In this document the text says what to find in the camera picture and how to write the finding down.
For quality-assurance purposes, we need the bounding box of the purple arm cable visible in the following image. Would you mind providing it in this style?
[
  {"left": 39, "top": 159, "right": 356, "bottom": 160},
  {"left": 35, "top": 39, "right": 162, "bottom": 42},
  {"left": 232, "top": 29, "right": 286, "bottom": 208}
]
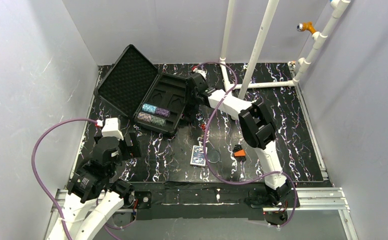
[
  {"left": 31, "top": 118, "right": 138, "bottom": 240},
  {"left": 191, "top": 62, "right": 297, "bottom": 229}
]

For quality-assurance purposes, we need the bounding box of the orange blue poker chip stack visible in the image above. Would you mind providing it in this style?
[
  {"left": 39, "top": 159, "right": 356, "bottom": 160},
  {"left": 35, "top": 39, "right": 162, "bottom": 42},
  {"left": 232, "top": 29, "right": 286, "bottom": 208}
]
[{"left": 137, "top": 112, "right": 153, "bottom": 123}]

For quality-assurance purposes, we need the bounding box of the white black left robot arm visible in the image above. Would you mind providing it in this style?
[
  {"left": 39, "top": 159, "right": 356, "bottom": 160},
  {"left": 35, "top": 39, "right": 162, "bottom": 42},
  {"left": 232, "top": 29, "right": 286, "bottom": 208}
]
[{"left": 47, "top": 131, "right": 141, "bottom": 240}]

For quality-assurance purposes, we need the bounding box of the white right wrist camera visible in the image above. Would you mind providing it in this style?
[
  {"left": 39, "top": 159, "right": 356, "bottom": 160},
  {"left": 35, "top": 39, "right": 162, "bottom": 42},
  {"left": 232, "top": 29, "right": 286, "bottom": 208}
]
[{"left": 192, "top": 67, "right": 206, "bottom": 78}]

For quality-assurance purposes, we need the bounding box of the dark blue poker chip stack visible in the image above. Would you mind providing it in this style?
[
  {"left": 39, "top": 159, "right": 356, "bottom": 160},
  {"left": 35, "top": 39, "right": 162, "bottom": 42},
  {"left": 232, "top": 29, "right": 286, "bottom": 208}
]
[{"left": 151, "top": 116, "right": 166, "bottom": 127}]

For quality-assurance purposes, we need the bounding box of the black orange hex key set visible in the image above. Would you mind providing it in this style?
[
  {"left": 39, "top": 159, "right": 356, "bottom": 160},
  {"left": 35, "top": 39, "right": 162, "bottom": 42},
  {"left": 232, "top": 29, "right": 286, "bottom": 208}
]
[{"left": 232, "top": 144, "right": 246, "bottom": 162}]

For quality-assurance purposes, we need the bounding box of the white PVC pipe frame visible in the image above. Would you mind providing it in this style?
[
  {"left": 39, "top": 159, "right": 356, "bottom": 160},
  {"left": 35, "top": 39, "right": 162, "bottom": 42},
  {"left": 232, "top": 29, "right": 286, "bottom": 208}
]
[{"left": 219, "top": 0, "right": 351, "bottom": 100}]

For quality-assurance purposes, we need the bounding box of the purple poker chip stack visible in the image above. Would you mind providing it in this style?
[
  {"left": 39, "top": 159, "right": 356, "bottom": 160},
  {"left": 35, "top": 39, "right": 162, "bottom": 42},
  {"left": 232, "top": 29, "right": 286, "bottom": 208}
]
[{"left": 155, "top": 107, "right": 171, "bottom": 118}]

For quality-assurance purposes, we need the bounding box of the teal poker chip stack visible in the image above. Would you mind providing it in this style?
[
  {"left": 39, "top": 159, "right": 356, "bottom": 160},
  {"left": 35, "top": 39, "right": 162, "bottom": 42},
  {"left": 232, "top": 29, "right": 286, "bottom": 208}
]
[{"left": 142, "top": 103, "right": 157, "bottom": 114}]

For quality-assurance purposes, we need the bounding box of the blue playing card deck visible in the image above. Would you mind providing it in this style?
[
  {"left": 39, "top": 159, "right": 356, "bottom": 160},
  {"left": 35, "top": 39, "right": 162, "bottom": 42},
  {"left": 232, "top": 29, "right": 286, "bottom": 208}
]
[{"left": 190, "top": 145, "right": 206, "bottom": 167}]

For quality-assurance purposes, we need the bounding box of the black poker set case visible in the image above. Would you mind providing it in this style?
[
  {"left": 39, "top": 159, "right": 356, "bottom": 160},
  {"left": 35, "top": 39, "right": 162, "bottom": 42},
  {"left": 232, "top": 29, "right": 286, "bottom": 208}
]
[{"left": 95, "top": 44, "right": 188, "bottom": 136}]

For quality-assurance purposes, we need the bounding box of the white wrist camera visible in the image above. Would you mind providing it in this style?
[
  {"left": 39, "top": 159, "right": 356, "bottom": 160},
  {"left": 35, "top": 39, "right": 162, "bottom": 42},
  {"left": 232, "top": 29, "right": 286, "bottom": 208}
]
[
  {"left": 96, "top": 117, "right": 124, "bottom": 140},
  {"left": 192, "top": 67, "right": 206, "bottom": 78}
]

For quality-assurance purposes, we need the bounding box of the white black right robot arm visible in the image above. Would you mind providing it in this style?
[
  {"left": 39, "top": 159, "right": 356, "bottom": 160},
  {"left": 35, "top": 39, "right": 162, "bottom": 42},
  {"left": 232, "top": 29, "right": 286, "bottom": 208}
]
[{"left": 187, "top": 72, "right": 291, "bottom": 202}]

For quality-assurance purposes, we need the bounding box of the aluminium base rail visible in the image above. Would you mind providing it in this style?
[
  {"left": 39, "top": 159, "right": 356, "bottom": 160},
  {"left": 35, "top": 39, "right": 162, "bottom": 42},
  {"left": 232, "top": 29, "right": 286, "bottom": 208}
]
[{"left": 44, "top": 187, "right": 359, "bottom": 240}]

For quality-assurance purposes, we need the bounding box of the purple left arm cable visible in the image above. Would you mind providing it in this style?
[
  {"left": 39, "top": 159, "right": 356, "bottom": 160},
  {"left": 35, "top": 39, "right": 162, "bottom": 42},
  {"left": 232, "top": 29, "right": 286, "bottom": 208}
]
[{"left": 31, "top": 118, "right": 138, "bottom": 240}]

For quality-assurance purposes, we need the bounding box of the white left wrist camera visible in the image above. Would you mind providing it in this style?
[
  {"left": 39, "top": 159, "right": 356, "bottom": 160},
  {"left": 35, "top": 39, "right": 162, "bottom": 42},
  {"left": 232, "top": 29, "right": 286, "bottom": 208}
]
[{"left": 96, "top": 117, "right": 124, "bottom": 140}]

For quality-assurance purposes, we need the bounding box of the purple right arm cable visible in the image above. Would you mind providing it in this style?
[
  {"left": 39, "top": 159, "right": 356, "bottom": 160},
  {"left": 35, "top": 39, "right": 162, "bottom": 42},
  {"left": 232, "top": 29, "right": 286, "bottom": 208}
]
[{"left": 191, "top": 62, "right": 297, "bottom": 229}]

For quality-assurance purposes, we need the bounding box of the orange mounted camera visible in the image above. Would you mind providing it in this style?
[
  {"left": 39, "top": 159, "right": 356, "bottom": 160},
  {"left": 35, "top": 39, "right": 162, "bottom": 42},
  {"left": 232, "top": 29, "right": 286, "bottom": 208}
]
[{"left": 296, "top": 21, "right": 316, "bottom": 35}]

